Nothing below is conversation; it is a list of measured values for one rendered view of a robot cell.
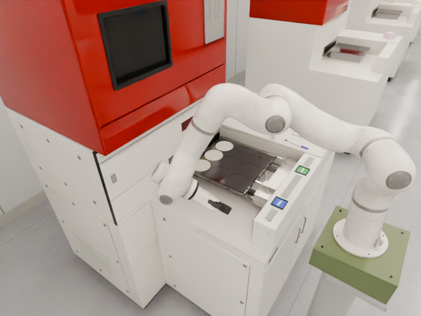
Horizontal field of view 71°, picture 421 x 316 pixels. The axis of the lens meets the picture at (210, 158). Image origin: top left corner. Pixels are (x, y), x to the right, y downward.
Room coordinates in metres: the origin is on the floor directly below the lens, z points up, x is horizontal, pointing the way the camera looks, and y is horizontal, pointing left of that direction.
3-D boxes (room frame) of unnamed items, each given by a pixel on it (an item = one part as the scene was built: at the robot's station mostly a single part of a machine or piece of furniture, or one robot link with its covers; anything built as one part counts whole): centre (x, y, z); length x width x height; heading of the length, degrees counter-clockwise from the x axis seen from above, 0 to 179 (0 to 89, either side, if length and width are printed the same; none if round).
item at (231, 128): (1.50, -0.41, 0.89); 0.62 x 0.35 x 0.14; 54
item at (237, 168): (1.24, -0.11, 0.90); 0.34 x 0.34 x 0.01; 54
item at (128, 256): (1.42, 0.47, 0.41); 0.82 x 0.71 x 0.82; 144
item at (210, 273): (1.25, -0.24, 0.41); 0.97 x 0.64 x 0.82; 144
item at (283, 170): (1.10, -0.33, 0.87); 0.36 x 0.08 x 0.03; 144
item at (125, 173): (1.22, 0.19, 1.02); 0.82 x 0.03 x 0.40; 144
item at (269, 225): (0.98, -0.36, 0.89); 0.55 x 0.09 x 0.14; 144
